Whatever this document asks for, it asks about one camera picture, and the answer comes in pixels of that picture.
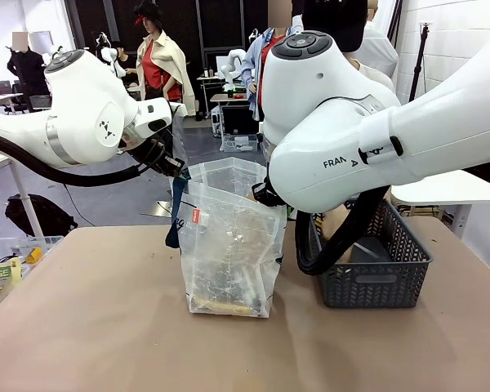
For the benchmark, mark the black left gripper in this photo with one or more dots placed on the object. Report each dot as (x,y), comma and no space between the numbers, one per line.
(155,157)

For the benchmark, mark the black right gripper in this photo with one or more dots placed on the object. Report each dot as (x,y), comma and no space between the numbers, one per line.
(265,194)

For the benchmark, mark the translucent white shopping bag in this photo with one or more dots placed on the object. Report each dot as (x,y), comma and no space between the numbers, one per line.
(228,245)

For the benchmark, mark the beige long item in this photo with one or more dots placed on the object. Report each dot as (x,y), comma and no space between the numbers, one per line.
(220,307)

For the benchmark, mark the large gray plastic basket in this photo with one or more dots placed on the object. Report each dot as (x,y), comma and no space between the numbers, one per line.
(375,281)

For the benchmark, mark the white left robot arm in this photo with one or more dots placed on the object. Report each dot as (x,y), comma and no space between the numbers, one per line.
(81,118)

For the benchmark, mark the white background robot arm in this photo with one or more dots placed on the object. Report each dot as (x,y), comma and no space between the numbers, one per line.
(233,65)
(110,57)

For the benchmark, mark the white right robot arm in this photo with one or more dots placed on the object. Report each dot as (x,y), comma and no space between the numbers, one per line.
(351,122)

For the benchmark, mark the metal floor plate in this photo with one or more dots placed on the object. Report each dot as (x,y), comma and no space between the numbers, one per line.
(163,209)

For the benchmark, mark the clear storage box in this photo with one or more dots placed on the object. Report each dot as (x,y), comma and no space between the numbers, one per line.
(240,143)

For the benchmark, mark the brown background table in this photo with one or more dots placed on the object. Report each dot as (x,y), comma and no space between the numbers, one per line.
(228,98)

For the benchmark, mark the mannequin with cream jacket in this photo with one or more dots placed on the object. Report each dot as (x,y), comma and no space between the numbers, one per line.
(163,61)

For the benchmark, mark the mannequin in blue shirt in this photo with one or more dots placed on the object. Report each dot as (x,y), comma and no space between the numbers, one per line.
(255,65)

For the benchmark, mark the black backpack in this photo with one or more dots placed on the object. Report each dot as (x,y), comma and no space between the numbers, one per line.
(45,216)

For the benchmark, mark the white robot stand table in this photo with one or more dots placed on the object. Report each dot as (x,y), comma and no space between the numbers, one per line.
(24,196)

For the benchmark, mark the yellow item in bin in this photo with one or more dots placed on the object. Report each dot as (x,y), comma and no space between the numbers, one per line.
(34,255)

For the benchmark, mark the person in white t-shirt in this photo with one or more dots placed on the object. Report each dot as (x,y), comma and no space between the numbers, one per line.
(330,20)

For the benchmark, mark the white side table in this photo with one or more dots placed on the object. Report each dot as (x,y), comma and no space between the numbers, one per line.
(453,188)

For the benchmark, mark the person in black clothes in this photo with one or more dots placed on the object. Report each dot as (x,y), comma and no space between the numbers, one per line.
(26,69)

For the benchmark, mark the clear plastic bin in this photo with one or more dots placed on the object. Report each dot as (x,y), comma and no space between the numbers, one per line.
(8,245)

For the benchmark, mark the mannequin in white shirt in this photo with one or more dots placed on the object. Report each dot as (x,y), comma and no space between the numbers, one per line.
(381,41)

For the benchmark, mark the black laptop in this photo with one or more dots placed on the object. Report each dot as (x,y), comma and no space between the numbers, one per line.
(1,87)

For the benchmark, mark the black tripod stand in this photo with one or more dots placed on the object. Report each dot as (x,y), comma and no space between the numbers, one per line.
(419,61)

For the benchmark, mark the green yellow snack package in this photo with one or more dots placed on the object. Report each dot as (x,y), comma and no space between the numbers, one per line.
(0,274)

